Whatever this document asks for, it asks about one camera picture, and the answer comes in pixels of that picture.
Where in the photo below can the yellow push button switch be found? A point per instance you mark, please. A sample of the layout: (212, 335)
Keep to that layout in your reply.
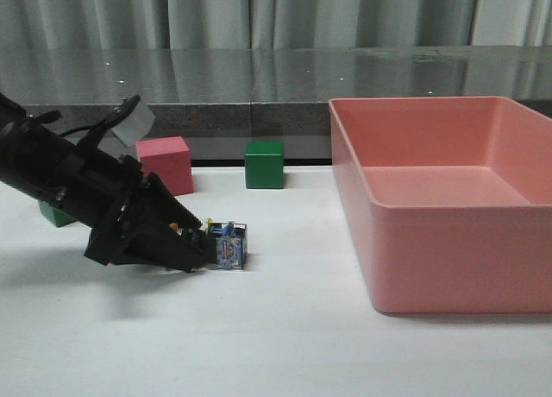
(224, 244)

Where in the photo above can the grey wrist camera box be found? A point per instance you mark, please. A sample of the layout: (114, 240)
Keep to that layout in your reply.
(135, 126)

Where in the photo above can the green cube left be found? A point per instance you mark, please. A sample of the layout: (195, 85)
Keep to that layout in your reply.
(53, 216)

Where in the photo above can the grey curtain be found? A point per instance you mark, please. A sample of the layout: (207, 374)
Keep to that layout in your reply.
(272, 24)

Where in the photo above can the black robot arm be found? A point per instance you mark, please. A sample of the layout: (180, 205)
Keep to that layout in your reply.
(29, 149)

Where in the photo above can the pink cube back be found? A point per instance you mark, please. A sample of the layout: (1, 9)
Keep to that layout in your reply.
(170, 159)

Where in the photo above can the green cube near bin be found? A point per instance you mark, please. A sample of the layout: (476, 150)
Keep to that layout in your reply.
(264, 165)

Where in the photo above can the pink plastic bin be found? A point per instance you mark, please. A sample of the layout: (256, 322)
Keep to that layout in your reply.
(448, 201)

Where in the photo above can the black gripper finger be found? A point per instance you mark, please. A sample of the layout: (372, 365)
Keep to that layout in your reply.
(155, 212)
(162, 246)

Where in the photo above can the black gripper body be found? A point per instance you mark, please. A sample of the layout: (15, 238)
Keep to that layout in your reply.
(97, 192)

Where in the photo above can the grey stone ledge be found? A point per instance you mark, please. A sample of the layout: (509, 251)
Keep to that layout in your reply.
(238, 92)

